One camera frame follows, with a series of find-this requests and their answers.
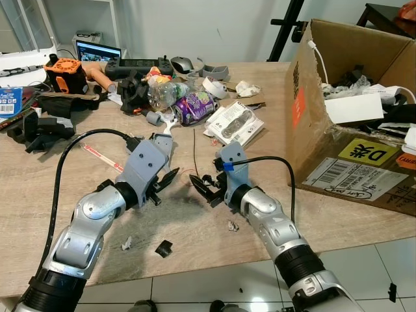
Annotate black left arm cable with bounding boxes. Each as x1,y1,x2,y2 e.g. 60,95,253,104
39,129,143,268

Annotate black bracket part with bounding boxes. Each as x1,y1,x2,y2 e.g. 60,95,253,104
6,109,77,155

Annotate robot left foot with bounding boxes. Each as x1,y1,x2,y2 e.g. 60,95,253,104
127,299,157,312

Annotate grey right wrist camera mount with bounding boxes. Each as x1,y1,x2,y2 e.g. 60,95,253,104
215,142,252,198

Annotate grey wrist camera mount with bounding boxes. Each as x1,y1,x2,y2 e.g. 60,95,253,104
119,133,176,191
215,142,252,198

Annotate white charging cable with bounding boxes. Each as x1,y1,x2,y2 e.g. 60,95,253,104
306,39,330,86

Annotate black glasses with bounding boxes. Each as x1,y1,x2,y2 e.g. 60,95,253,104
74,30,103,44

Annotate orange and black device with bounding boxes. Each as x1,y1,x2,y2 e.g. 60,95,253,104
44,57,89,96

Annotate white labelled packet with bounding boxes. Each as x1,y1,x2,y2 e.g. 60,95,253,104
401,126,416,155

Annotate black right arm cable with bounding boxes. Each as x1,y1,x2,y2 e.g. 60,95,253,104
221,155,298,226

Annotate black round plastic part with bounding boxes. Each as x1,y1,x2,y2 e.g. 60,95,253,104
117,71,152,116

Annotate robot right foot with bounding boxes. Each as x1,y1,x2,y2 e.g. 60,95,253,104
209,299,245,312

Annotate dark wooden table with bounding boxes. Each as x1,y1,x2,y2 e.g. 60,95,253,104
357,3,416,38

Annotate grey plastic part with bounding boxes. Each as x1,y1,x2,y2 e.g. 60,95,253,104
195,61,230,81

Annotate black stand pole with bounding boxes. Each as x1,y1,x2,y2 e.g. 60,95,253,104
267,0,307,63

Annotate black handheld controller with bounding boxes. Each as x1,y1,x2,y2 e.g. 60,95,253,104
104,57,175,79

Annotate grey computer mouse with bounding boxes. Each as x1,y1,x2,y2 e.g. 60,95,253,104
170,56,196,74

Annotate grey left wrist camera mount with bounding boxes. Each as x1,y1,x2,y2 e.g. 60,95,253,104
119,133,176,191

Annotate open laptop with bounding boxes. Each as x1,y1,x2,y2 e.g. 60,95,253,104
75,40,123,63

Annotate brown cardboard box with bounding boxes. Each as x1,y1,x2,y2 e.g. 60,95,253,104
285,18,416,217

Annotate thin red wire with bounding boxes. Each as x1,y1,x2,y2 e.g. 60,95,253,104
192,126,200,177

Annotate flat white box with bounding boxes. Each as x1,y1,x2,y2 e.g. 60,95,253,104
323,94,386,125

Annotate crumpled white paper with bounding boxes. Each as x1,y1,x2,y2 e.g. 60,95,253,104
235,80,263,99

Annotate red and white paper wrapper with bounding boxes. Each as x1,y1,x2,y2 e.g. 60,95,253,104
81,144,125,174

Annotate small black plastic scrap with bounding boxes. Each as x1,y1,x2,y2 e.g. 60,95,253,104
155,240,175,258

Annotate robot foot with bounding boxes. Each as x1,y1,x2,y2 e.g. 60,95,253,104
127,299,157,312
209,299,245,312

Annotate white blister package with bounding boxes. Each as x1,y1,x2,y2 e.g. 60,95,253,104
204,101,266,148

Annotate beige rubber tube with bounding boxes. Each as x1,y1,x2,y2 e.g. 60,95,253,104
86,62,122,86

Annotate white tape roll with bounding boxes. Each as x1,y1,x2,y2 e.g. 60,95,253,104
201,77,229,100

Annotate black flat pouch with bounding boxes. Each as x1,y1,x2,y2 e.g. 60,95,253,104
35,90,103,119

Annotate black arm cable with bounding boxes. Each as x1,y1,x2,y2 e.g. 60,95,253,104
39,129,143,268
221,155,298,226

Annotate blue and white card box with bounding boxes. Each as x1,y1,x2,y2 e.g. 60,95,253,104
0,86,24,118

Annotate black junk part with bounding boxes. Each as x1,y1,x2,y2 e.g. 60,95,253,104
333,64,372,89

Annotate clear plastic bottle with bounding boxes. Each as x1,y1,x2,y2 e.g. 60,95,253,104
148,76,193,112

